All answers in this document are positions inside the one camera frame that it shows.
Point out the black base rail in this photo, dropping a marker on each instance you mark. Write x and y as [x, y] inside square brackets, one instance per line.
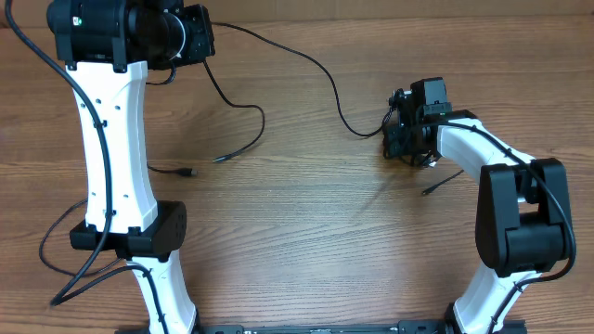
[362, 328]

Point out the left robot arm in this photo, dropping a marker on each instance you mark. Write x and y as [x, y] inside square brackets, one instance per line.
[108, 48]

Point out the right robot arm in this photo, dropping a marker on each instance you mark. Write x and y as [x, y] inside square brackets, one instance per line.
[523, 228]

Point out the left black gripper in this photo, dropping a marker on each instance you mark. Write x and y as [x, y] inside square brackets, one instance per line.
[198, 20]

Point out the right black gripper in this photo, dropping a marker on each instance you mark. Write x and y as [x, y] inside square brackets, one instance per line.
[395, 149]

